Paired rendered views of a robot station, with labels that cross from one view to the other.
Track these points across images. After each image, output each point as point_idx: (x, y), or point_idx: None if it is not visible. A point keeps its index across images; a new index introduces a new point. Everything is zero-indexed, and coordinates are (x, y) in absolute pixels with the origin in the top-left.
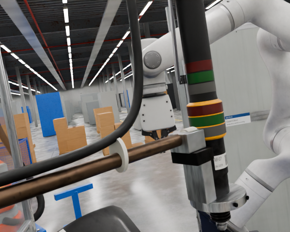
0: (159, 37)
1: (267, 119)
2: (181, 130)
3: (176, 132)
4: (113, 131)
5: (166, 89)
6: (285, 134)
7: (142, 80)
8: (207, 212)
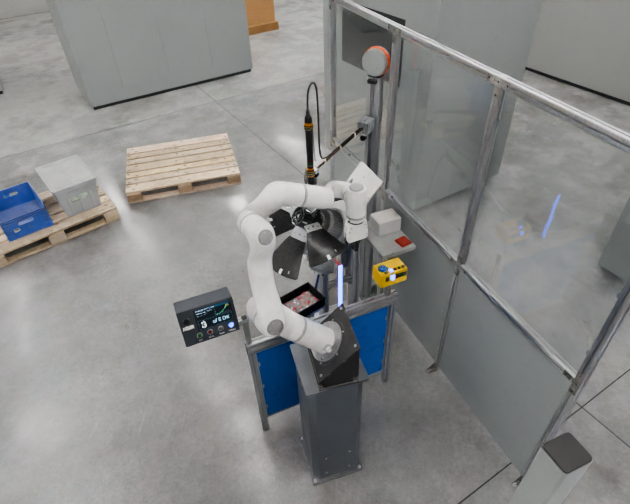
0: (340, 181)
1: (279, 297)
2: (315, 168)
3: (316, 168)
4: (324, 157)
5: (347, 220)
6: None
7: (319, 153)
8: (337, 310)
